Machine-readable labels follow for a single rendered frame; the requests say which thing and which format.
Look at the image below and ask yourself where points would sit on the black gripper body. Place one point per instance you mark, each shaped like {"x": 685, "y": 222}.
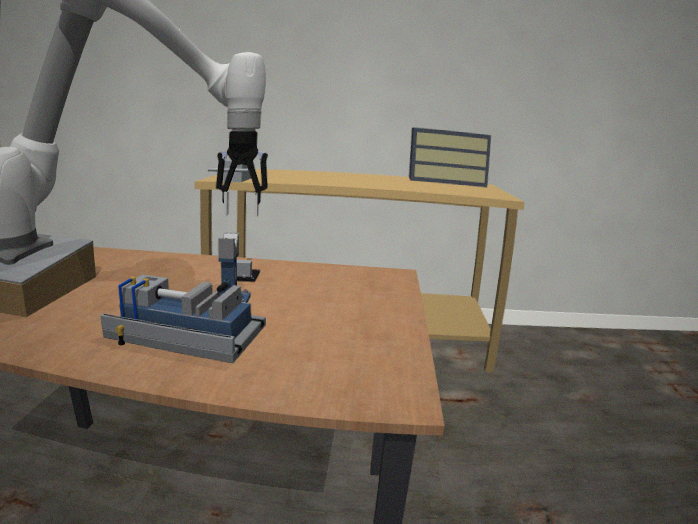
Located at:
{"x": 239, "y": 141}

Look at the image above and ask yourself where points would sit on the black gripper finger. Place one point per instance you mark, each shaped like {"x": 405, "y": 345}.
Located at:
{"x": 224, "y": 188}
{"x": 258, "y": 188}

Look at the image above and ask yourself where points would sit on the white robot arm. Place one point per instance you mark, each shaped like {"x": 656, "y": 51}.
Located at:
{"x": 21, "y": 186}

